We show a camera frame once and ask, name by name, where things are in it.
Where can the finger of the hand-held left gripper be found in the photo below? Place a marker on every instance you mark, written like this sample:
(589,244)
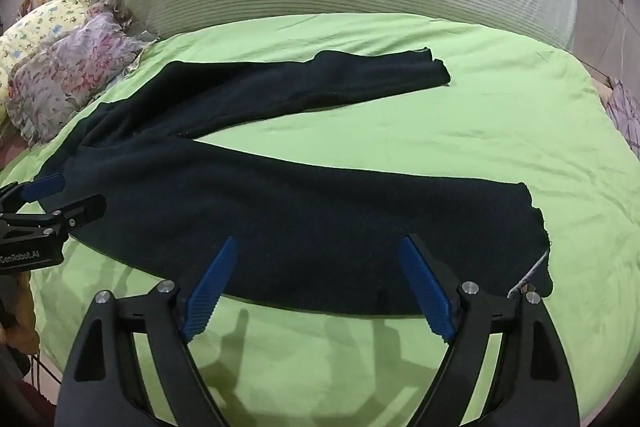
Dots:
(82,209)
(45,187)

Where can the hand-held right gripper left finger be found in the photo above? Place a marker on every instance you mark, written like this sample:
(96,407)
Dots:
(211,291)

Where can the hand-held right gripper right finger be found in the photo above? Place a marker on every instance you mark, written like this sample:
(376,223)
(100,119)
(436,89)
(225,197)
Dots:
(425,288)

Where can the black pants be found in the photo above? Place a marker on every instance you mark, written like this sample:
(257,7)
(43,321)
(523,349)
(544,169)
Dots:
(300,217)

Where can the pink floral pillow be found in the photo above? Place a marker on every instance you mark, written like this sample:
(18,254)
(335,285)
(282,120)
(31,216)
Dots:
(65,77)

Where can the green bed sheet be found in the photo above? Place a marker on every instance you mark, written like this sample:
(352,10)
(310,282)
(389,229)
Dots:
(450,132)

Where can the yellow floral pillow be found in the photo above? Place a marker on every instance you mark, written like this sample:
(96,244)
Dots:
(45,19)

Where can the pale floral cloth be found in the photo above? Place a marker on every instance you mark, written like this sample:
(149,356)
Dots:
(625,117)

